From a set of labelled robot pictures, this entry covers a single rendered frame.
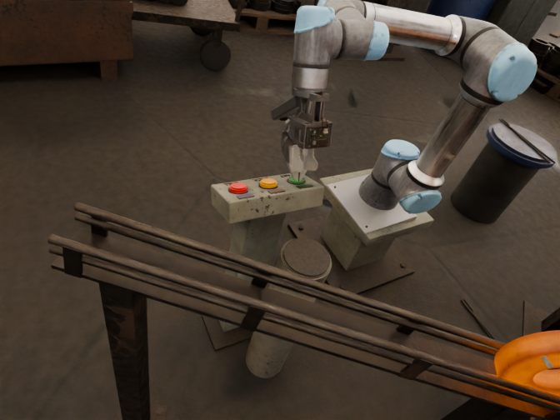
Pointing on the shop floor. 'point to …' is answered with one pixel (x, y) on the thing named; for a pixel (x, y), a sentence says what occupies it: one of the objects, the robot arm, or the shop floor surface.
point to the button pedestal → (256, 232)
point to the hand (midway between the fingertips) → (297, 174)
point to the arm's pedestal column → (352, 254)
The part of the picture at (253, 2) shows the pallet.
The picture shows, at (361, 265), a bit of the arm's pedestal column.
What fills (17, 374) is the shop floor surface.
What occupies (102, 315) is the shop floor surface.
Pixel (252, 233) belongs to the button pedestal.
